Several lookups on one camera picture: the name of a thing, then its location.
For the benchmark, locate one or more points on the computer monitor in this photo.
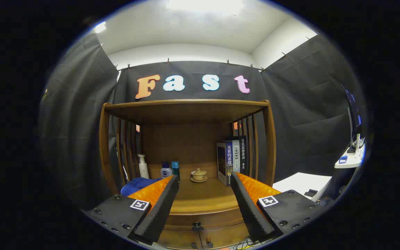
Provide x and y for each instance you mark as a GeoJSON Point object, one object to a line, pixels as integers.
{"type": "Point", "coordinates": [352, 111]}

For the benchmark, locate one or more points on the wooden countertop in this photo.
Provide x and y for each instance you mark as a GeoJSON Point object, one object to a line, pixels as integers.
{"type": "Point", "coordinates": [203, 198]}

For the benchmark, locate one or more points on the wooden cabinet door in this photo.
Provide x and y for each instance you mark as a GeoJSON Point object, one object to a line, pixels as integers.
{"type": "Point", "coordinates": [224, 236]}
{"type": "Point", "coordinates": [179, 239]}

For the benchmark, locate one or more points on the blue folded towel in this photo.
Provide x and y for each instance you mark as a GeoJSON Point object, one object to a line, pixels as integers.
{"type": "Point", "coordinates": [134, 185]}

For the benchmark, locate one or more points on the small blue object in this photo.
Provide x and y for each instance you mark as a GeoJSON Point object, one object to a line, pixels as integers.
{"type": "Point", "coordinates": [342, 159]}

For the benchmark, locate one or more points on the white lotion bottle blue cap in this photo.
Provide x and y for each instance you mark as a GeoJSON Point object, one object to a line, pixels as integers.
{"type": "Point", "coordinates": [166, 172]}

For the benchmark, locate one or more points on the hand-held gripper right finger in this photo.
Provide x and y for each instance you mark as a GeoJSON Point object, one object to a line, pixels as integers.
{"type": "Point", "coordinates": [248, 208]}

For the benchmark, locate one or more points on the wooden drawer with black knob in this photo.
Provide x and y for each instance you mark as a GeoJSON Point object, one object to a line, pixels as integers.
{"type": "Point", "coordinates": [217, 218]}

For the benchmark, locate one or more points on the white side cabinet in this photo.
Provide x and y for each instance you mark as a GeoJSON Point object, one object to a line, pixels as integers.
{"type": "Point", "coordinates": [300, 182]}

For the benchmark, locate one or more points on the book with white spine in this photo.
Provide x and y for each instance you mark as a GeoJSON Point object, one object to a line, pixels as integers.
{"type": "Point", "coordinates": [236, 156]}

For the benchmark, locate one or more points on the wooden cabinet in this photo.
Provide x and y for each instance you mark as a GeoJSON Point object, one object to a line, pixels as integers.
{"type": "Point", "coordinates": [186, 139]}

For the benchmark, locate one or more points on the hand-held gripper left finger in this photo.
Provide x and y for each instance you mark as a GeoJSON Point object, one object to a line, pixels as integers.
{"type": "Point", "coordinates": [160, 211]}

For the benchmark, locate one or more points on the teal translucent bottle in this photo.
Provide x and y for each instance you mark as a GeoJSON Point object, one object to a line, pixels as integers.
{"type": "Point", "coordinates": [175, 168]}

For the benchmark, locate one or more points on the book with black spine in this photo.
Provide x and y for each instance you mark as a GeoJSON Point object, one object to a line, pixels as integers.
{"type": "Point", "coordinates": [243, 152]}

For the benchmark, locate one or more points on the small black box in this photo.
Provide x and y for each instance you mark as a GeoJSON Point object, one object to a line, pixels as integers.
{"type": "Point", "coordinates": [311, 192]}

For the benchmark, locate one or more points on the beige lidded teacup with saucer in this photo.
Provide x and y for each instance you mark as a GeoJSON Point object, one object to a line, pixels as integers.
{"type": "Point", "coordinates": [199, 174]}

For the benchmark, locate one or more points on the book with blue spine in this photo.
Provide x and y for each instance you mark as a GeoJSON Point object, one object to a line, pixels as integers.
{"type": "Point", "coordinates": [228, 159]}

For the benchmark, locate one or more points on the white pump bottle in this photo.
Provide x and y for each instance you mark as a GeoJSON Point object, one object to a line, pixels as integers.
{"type": "Point", "coordinates": [143, 170]}

